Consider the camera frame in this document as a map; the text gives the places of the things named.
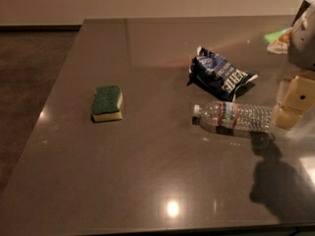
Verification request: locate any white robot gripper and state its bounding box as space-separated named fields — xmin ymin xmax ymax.
xmin=272 ymin=0 xmax=315 ymax=130

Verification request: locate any green and yellow snack packet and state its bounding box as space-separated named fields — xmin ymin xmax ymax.
xmin=265 ymin=28 xmax=292 ymax=55

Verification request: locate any green and yellow sponge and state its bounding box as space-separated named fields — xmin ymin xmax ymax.
xmin=92 ymin=86 xmax=123 ymax=122

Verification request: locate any blue crumpled chip bag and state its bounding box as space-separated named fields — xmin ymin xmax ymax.
xmin=187 ymin=46 xmax=258 ymax=102

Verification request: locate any clear plastic water bottle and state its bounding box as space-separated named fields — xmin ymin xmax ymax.
xmin=193 ymin=101 xmax=272 ymax=136

